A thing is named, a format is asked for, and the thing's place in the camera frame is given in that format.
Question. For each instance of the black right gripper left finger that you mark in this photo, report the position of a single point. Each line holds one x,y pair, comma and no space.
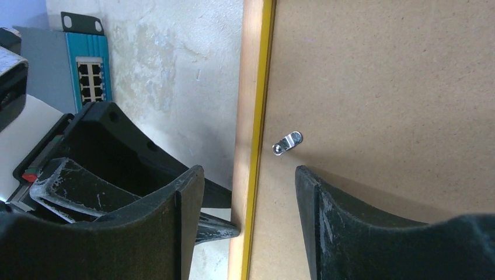
116,243

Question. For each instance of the silver turn button clip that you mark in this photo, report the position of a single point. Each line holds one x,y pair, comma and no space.
287,143

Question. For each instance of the dark blue flat box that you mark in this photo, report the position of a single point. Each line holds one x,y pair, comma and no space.
68,68

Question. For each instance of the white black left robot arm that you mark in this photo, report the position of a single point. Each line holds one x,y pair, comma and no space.
16,105

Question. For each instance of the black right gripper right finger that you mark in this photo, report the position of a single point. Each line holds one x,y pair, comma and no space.
346,238

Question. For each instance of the wooden picture frame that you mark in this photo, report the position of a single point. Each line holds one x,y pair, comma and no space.
255,54

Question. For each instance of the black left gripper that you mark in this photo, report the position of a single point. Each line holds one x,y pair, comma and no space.
100,173

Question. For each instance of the brown frame backing board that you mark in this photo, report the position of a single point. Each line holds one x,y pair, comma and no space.
395,103

